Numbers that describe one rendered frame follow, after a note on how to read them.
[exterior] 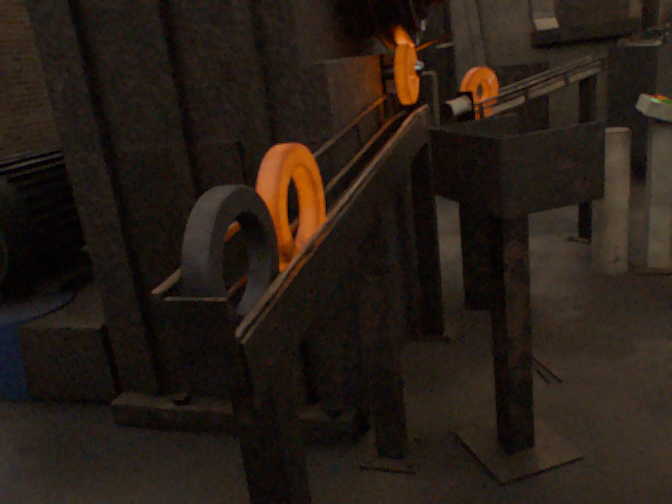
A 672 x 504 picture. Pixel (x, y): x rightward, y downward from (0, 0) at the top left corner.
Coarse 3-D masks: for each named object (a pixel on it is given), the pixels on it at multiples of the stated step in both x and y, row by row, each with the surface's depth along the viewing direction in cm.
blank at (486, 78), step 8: (472, 72) 204; (480, 72) 206; (488, 72) 208; (464, 80) 205; (472, 80) 204; (480, 80) 206; (488, 80) 209; (496, 80) 211; (464, 88) 204; (472, 88) 205; (488, 88) 210; (496, 88) 212; (488, 96) 210; (488, 104) 211; (488, 112) 212
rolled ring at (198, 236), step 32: (224, 192) 68; (256, 192) 75; (192, 224) 65; (224, 224) 67; (256, 224) 76; (192, 256) 64; (256, 256) 79; (192, 288) 64; (224, 288) 67; (256, 288) 78
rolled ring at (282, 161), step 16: (288, 144) 86; (272, 160) 82; (288, 160) 83; (304, 160) 89; (272, 176) 81; (288, 176) 83; (304, 176) 92; (320, 176) 95; (272, 192) 80; (304, 192) 94; (320, 192) 95; (272, 208) 80; (304, 208) 95; (320, 208) 95; (304, 224) 95; (320, 224) 95; (288, 240) 83; (304, 240) 93; (288, 256) 83
